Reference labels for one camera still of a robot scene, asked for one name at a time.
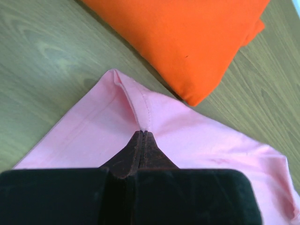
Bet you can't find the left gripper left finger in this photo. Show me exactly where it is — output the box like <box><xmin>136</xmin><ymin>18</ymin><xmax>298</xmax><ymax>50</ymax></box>
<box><xmin>99</xmin><ymin>131</ymin><xmax>143</xmax><ymax>179</ymax></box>

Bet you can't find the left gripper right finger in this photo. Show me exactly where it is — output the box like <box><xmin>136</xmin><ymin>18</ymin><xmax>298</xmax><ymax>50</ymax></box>
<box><xmin>138</xmin><ymin>131</ymin><xmax>178</xmax><ymax>169</ymax></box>

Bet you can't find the pink t shirt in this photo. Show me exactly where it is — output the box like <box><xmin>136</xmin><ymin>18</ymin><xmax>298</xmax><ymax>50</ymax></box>
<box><xmin>15</xmin><ymin>69</ymin><xmax>300</xmax><ymax>225</ymax></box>

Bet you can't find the folded orange t shirt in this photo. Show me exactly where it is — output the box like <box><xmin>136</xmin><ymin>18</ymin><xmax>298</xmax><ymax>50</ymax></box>
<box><xmin>84</xmin><ymin>0</ymin><xmax>268</xmax><ymax>106</ymax></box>

